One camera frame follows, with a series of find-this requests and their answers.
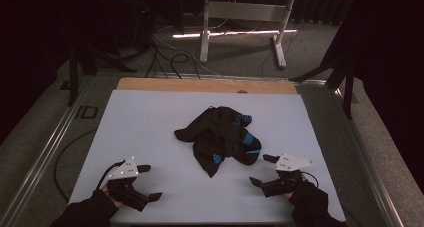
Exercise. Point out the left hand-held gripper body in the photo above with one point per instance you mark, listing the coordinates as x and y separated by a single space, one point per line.
126 171

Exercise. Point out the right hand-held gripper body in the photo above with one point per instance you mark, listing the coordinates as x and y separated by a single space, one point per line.
289 167

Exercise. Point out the black shorts with blue print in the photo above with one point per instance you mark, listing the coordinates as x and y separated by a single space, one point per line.
220 137

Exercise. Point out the person's right hand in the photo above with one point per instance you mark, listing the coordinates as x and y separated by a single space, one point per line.
293 191

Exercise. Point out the person's left hand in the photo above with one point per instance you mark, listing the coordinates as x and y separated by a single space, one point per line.
111 195

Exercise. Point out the white table mat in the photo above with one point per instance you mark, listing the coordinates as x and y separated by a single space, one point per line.
143 127

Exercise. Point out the wooden table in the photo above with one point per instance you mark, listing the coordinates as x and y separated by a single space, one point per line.
200 85

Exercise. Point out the black stand legs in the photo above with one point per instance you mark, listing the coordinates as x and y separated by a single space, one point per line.
78 60
343 77

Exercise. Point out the bright light strip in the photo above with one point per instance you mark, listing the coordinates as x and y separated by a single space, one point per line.
233 33

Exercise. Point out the metal floor rail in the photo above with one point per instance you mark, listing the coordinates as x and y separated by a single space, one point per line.
43 153
363 160

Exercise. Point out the white desk frame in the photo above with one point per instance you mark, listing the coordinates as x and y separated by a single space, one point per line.
246 11

